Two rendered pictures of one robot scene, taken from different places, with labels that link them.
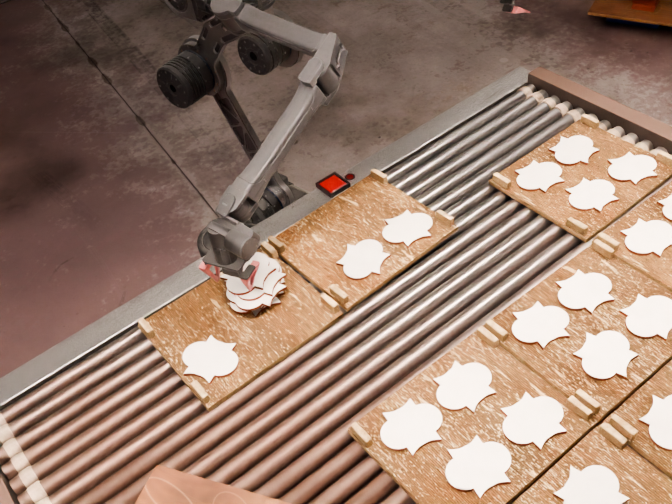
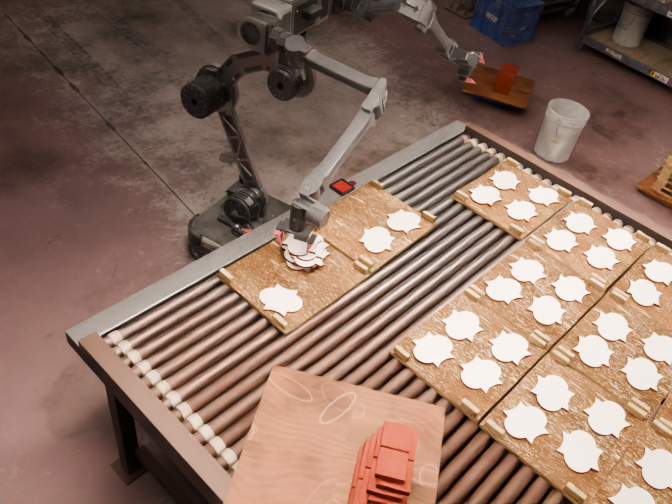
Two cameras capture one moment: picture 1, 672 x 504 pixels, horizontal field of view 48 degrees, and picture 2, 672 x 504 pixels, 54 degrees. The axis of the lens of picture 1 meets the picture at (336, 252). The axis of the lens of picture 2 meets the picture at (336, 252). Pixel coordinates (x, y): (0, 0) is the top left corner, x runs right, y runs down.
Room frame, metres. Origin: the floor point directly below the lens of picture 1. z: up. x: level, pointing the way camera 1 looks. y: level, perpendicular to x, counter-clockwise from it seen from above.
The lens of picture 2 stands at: (-0.28, 0.71, 2.57)
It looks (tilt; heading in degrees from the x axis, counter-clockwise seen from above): 43 degrees down; 340
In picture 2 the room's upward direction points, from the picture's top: 9 degrees clockwise
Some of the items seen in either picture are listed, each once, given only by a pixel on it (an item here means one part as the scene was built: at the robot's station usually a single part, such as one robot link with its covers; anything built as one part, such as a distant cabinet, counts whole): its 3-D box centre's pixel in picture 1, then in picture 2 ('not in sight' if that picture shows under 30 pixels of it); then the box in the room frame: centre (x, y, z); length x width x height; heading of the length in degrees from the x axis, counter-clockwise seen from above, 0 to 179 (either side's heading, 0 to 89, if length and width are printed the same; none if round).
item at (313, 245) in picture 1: (361, 236); (370, 224); (1.53, -0.08, 0.93); 0.41 x 0.35 x 0.02; 124
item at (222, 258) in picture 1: (225, 251); (297, 222); (1.35, 0.27, 1.12); 0.10 x 0.07 x 0.07; 60
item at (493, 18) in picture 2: not in sight; (506, 14); (5.12, -2.58, 0.19); 0.50 x 0.41 x 0.37; 19
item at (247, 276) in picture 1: (243, 275); (305, 241); (1.33, 0.24, 1.05); 0.07 x 0.07 x 0.09; 60
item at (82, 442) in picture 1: (347, 267); (362, 245); (1.44, -0.02, 0.90); 1.95 x 0.05 x 0.05; 122
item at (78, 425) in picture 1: (335, 258); (352, 238); (1.48, 0.00, 0.90); 1.95 x 0.05 x 0.05; 122
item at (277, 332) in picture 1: (239, 320); (294, 275); (1.29, 0.27, 0.93); 0.41 x 0.35 x 0.02; 123
